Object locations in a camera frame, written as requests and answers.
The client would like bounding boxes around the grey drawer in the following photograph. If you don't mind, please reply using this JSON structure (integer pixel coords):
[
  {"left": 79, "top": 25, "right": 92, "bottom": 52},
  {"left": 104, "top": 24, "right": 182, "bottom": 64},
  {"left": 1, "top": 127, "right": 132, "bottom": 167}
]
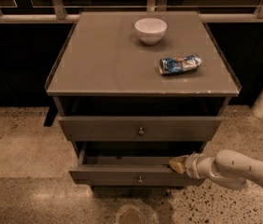
[
  {"left": 68, "top": 142, "right": 207, "bottom": 188},
  {"left": 59, "top": 116, "right": 222, "bottom": 142}
]

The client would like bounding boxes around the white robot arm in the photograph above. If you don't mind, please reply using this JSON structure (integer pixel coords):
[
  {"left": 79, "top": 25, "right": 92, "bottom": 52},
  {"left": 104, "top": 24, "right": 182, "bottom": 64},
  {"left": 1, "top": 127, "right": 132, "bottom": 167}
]
[{"left": 169, "top": 149, "right": 263, "bottom": 189}]

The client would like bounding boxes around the grey top drawer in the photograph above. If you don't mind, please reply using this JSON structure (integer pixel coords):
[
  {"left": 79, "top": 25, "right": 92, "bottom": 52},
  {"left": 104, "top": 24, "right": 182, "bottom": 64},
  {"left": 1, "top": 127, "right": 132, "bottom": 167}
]
[{"left": 59, "top": 116, "right": 222, "bottom": 142}]

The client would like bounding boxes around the grey drawer cabinet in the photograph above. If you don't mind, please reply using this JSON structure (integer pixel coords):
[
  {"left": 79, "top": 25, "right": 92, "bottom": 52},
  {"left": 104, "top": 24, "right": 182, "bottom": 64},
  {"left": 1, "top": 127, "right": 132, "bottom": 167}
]
[{"left": 44, "top": 10, "right": 242, "bottom": 189}]

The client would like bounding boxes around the crushed blue soda can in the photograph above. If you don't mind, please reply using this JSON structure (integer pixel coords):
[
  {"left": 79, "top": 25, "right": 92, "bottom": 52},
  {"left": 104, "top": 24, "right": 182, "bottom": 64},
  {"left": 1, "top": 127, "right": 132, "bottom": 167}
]
[{"left": 159, "top": 55, "right": 202, "bottom": 76}]

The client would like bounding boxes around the white ceramic bowl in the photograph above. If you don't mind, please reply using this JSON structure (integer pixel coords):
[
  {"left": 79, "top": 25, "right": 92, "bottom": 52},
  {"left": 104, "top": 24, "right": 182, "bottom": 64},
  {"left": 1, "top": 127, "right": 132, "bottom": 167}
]
[{"left": 134, "top": 18, "right": 167, "bottom": 45}]

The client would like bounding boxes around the metal railing frame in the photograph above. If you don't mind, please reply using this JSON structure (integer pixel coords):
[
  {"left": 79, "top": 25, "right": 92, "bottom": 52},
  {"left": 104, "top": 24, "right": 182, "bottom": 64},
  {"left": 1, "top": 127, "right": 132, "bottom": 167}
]
[{"left": 0, "top": 0, "right": 263, "bottom": 24}]

